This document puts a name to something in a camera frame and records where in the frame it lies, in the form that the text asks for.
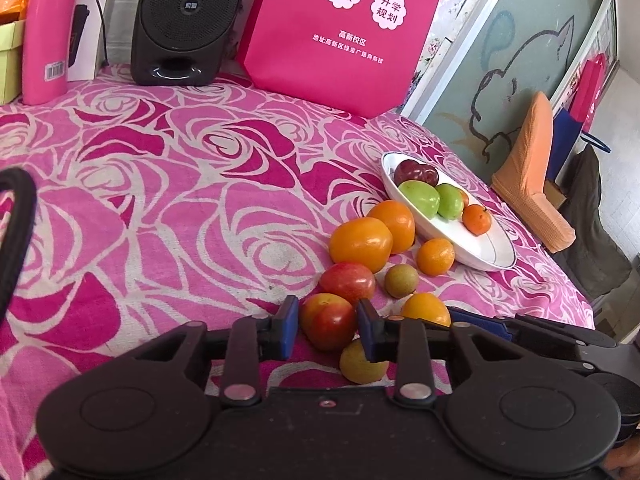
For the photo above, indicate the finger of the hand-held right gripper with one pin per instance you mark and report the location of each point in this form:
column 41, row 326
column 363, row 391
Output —
column 480, row 319

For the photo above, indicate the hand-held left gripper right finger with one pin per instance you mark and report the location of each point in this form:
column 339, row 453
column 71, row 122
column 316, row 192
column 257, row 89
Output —
column 367, row 332

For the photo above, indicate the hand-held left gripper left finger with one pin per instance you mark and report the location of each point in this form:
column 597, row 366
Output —
column 289, row 327

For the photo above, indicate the small yellow fruit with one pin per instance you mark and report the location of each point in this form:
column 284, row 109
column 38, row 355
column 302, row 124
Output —
column 359, row 364

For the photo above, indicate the red apple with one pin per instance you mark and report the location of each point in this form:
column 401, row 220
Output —
column 327, row 321

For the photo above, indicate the red tomato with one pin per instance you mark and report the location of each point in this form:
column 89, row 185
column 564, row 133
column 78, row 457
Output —
column 347, row 281

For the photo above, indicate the small orange citrus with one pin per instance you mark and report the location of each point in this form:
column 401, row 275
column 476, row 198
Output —
column 426, row 308
column 435, row 256

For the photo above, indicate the small olive blushed fruit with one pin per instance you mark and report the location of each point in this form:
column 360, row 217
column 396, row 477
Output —
column 401, row 280

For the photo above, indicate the white plate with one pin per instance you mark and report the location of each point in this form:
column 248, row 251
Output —
column 450, row 240

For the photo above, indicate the large orange citrus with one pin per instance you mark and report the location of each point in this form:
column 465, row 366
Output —
column 361, row 244
column 397, row 222

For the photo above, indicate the mandarin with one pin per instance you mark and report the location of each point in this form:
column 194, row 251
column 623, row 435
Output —
column 464, row 197
column 476, row 219

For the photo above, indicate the green apple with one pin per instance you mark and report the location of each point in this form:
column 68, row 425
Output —
column 419, row 199

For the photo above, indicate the dark red plum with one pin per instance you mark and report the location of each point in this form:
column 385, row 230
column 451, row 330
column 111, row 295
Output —
column 406, row 170
column 428, row 174

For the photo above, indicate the person's right hand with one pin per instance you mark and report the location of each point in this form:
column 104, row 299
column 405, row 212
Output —
column 625, row 460

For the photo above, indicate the dark jacket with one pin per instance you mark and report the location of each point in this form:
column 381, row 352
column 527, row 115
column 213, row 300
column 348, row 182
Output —
column 595, row 220

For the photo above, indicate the orange covered chair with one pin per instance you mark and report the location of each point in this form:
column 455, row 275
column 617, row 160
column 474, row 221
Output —
column 532, row 160

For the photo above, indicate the blue bag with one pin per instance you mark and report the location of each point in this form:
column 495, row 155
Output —
column 565, row 140

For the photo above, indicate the pink rose tablecloth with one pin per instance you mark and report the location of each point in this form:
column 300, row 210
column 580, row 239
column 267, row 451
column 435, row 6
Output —
column 150, row 185

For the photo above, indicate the hanging pink bag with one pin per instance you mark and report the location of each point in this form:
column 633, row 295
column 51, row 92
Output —
column 592, row 90

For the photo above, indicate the pink paper bag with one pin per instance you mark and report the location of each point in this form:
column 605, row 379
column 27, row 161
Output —
column 345, row 60

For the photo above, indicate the frosted cartoon glass door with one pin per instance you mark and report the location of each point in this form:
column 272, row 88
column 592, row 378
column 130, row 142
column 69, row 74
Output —
column 525, row 35

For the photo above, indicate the black speaker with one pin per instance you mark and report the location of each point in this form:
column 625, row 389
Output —
column 187, row 15

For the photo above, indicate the white product box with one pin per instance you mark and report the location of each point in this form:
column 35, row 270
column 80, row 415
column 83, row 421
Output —
column 95, row 55

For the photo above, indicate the pink bottle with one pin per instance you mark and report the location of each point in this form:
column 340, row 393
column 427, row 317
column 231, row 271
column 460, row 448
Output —
column 47, row 30

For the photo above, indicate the light green box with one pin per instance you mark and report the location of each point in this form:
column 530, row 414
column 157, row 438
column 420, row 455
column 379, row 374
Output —
column 10, row 60

